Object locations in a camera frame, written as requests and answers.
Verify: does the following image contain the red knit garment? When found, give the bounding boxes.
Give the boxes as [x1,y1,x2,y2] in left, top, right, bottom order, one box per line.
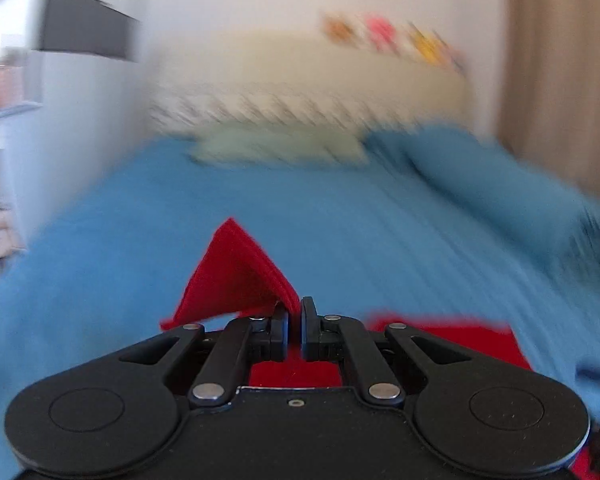
[166,221,591,479]

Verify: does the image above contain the blue bed sheet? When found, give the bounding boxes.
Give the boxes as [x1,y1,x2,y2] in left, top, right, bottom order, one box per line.
[0,138,600,479]

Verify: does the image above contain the folded blue duvet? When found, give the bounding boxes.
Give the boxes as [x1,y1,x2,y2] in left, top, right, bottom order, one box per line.
[364,124,600,290]

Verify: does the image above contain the green pillow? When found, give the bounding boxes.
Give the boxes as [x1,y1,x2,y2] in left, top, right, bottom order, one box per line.
[190,124,368,166]

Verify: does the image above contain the beige curtain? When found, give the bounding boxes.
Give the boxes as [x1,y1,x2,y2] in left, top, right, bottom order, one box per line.
[498,0,600,197]

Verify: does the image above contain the cream quilted headboard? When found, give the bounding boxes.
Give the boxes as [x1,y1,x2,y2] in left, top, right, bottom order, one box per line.
[147,32,472,136]

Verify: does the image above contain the white grey wardrobe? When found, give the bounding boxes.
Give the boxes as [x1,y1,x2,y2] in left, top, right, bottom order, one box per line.
[0,0,147,243]

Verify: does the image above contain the plush toys on headboard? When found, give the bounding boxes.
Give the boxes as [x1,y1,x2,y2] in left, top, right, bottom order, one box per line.
[320,13,466,73]

